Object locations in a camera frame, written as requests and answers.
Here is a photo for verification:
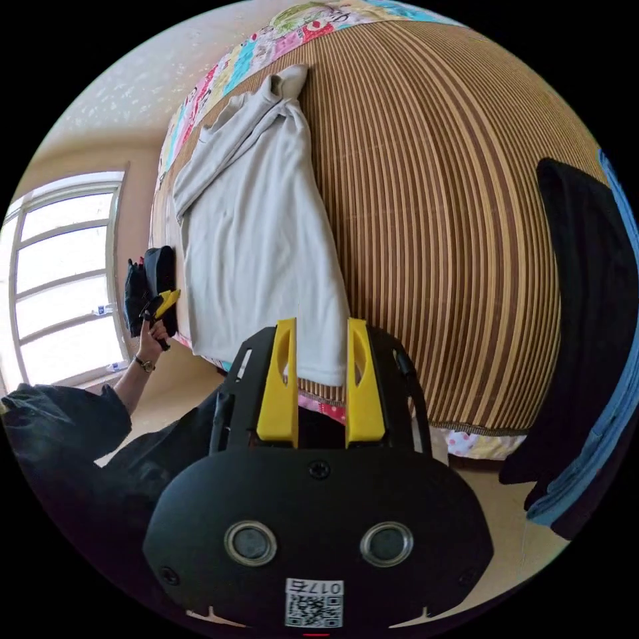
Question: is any bed with striped woven mat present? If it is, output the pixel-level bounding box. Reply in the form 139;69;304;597
148;0;616;461

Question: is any window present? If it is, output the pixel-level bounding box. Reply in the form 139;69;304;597
0;171;130;396

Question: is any pile of clothes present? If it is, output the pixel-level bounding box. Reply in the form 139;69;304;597
499;148;639;542

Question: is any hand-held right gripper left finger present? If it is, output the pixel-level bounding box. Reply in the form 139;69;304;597
256;318;300;448

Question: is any white long sleeve shirt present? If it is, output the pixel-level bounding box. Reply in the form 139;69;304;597
172;63;352;387

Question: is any person's left forearm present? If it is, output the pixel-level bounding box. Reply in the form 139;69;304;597
111;353;158;416

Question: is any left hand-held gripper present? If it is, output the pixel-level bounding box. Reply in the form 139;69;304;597
123;245;182;351

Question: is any person's left hand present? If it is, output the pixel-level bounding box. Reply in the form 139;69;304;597
135;319;172;363

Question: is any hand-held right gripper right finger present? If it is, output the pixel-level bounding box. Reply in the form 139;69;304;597
345;318;387;447

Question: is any person's body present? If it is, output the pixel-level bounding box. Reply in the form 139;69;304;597
0;381;232;618

